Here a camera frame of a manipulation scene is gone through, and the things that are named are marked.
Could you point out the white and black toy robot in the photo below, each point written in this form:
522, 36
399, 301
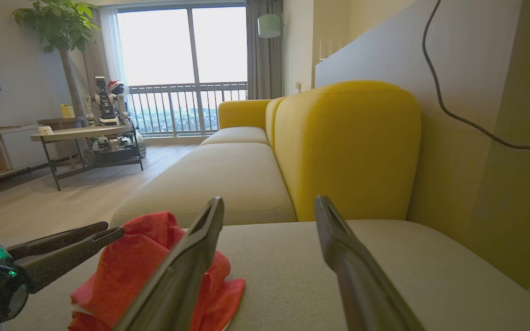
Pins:
107, 105

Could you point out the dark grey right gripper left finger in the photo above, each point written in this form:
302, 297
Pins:
177, 276

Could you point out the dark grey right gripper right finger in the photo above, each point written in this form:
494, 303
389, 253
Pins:
361, 285

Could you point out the white cup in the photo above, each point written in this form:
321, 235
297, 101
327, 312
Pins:
45, 130

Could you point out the white low tv cabinet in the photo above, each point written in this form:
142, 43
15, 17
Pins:
16, 147

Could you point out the mint green lamp shade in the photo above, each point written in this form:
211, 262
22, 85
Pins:
269, 25

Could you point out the grey curtain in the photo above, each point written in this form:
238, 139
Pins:
265, 59

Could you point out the yellow sofa backrest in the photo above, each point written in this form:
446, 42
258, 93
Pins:
348, 147

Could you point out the yellow mug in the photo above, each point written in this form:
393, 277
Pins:
67, 111

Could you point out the tall green potted plant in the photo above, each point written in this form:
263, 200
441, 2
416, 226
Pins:
60, 23

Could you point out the grey balcony railing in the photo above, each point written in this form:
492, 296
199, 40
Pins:
182, 108

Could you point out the sheer white curtain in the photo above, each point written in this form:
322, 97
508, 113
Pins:
113, 46

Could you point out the coffee table with black legs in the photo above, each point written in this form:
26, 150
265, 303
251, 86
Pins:
81, 133

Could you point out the yellow sofa armrest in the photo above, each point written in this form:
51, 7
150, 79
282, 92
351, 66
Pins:
242, 112

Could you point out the glass balcony door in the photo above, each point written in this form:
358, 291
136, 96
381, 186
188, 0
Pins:
154, 46

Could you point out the red and white basketball jersey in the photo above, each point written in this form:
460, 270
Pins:
127, 266

